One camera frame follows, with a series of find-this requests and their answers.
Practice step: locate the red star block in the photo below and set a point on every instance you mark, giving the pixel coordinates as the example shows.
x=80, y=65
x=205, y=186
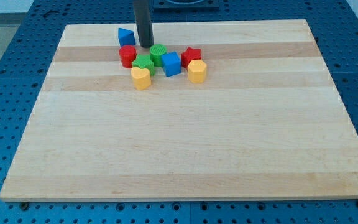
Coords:
x=188, y=55

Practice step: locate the blue triangle block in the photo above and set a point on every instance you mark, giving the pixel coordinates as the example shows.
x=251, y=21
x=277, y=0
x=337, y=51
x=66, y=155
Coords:
x=126, y=37

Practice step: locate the yellow hexagon block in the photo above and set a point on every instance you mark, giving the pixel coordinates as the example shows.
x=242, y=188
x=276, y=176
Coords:
x=197, y=71

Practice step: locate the blue cube block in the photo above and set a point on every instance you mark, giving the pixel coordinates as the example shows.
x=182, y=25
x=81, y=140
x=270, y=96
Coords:
x=171, y=64

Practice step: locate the green cylinder block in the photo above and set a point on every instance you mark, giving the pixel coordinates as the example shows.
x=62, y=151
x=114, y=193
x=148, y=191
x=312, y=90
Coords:
x=156, y=52

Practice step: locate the yellow heart block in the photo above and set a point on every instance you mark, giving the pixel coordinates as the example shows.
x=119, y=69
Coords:
x=141, y=78

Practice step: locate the light wooden board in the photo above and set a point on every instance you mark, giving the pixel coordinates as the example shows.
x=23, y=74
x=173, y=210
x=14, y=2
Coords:
x=268, y=122

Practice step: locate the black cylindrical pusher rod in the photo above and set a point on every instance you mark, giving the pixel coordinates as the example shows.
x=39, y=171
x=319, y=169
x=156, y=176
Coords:
x=143, y=23

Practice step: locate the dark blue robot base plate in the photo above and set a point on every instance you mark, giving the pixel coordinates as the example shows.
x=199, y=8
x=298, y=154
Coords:
x=186, y=5

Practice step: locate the red cylinder block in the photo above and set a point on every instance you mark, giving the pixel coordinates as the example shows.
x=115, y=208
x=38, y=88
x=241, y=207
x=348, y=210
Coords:
x=127, y=55

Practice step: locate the green star block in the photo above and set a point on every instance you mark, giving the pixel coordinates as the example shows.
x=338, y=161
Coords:
x=144, y=61

